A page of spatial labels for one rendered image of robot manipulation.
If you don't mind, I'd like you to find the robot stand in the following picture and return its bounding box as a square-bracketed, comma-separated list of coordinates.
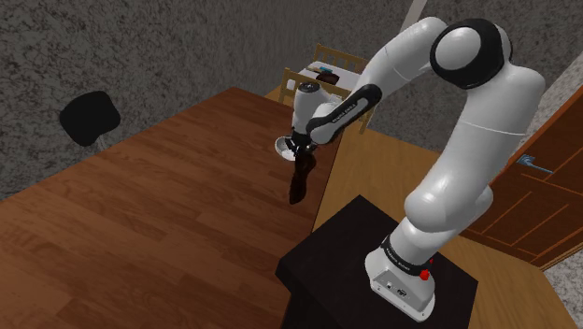
[275, 194, 479, 329]

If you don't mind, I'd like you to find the black chair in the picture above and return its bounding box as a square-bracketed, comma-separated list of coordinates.
[58, 90, 122, 150]

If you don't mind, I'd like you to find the brown wooden door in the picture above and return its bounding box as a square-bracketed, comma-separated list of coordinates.
[459, 84, 583, 271]

